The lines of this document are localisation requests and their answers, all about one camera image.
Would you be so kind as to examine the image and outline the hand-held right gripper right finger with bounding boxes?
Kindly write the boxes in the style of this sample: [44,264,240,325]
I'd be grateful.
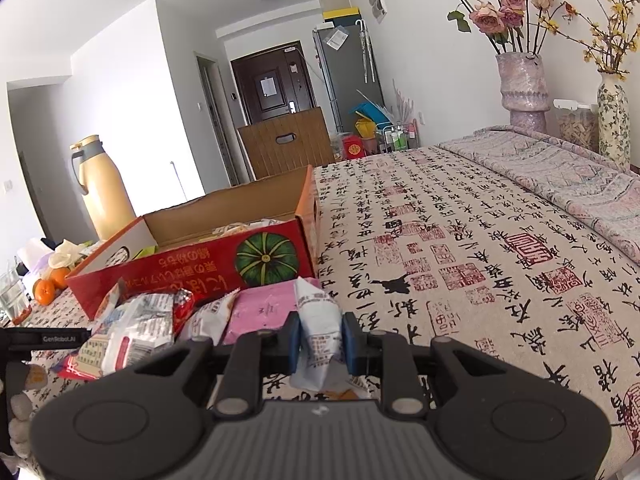
[341,311,507,417]

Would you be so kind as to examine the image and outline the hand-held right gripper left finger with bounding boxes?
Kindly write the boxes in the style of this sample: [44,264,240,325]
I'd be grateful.
[130,311,302,417]

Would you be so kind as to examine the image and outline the white crinkled snack packet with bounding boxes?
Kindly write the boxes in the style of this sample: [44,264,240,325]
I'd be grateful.
[289,276,347,393]

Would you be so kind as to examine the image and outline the pink snack packet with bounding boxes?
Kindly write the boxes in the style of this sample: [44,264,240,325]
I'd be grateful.
[222,282,302,346]

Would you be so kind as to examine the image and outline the white cracker snack packet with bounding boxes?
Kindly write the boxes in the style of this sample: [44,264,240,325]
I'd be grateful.
[94,279,127,322]

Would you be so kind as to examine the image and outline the red cardboard box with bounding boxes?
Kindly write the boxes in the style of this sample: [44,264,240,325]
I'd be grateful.
[64,163,324,321]

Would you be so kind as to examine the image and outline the person's left hand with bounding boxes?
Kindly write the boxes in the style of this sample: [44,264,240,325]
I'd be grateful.
[9,364,49,461]

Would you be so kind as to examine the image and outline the clear glass cup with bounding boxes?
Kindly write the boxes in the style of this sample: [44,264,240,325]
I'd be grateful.
[0,269,32,327]

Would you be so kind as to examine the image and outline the white plastic bag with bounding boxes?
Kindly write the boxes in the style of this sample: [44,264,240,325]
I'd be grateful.
[14,237,62,277]

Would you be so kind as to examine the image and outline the small orange white snack packet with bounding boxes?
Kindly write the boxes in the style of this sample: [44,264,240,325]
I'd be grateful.
[177,292,241,344]

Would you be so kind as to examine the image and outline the cream artificial flower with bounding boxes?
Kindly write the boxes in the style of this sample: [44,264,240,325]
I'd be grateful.
[47,239,92,271]

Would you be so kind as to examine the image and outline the blue red snack bag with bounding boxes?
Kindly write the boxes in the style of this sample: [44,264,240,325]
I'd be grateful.
[57,292,196,382]

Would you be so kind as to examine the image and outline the pale yellow snack packet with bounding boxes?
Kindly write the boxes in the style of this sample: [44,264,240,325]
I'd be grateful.
[212,217,297,237]

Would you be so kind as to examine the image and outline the yellow thermos jug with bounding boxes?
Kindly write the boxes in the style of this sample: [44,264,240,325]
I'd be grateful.
[69,134,137,241]

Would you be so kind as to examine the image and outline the red gift box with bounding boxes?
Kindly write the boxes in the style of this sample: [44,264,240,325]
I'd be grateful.
[342,134,369,162]

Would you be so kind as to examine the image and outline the wooden chair back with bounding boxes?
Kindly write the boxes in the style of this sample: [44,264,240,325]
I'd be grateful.
[237,106,334,181]

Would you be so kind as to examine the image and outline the blue plastic item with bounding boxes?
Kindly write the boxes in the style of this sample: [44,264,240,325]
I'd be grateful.
[349,101,387,124]

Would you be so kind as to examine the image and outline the pink dried grass bundle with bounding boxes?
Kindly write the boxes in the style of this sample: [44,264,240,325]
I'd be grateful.
[392,79,419,127]

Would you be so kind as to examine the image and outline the dark brown door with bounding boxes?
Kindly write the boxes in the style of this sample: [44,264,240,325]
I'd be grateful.
[230,40,317,126]

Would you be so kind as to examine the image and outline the pink patterned cloth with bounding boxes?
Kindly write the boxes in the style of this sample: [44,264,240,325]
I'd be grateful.
[437,124,640,267]

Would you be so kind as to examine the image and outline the grey refrigerator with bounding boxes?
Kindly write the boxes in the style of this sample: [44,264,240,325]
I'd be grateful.
[312,20,386,134]

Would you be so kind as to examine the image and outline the white umbrella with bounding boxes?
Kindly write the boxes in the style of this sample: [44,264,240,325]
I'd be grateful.
[355,18,377,84]

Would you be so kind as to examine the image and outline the pink textured vase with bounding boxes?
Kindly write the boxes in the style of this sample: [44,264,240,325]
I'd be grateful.
[494,52,551,134]

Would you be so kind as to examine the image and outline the clear storage jar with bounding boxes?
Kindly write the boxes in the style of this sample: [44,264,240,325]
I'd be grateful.
[552,98,600,154]

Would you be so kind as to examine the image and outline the yellow box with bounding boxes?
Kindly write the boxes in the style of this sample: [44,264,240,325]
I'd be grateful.
[322,5,361,24]

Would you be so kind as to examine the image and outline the floral patterned vase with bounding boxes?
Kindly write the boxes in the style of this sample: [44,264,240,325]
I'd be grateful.
[597,70,632,169]

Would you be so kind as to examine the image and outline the dried pink roses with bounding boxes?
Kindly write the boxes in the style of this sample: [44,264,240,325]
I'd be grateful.
[412,0,567,57]

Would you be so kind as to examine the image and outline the yellow flower branches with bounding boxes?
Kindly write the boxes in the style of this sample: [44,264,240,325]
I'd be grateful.
[539,0,640,75]

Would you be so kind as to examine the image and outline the wire rack with bottles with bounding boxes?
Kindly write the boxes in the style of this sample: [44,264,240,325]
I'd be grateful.
[374,120,422,154]

